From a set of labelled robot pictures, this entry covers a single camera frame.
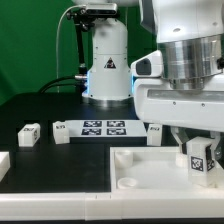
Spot white square table top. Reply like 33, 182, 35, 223
109, 146, 224, 193

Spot grey cable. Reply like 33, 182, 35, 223
55, 4, 78, 94

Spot white front fence rail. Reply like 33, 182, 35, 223
0, 190, 224, 221

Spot white left fence rail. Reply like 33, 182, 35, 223
0, 152, 10, 182

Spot white fence rail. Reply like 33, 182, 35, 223
0, 190, 224, 221
0, 152, 10, 182

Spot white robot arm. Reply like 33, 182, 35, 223
131, 0, 224, 162

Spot silver camera on stand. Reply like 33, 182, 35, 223
85, 3, 117, 15

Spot black cables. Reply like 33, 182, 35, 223
37, 76, 88, 94

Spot white sheet with markers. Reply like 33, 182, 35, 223
66, 120, 146, 138

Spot black camera stand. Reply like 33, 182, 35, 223
66, 9, 94, 92

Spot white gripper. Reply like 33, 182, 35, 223
131, 50, 224, 161

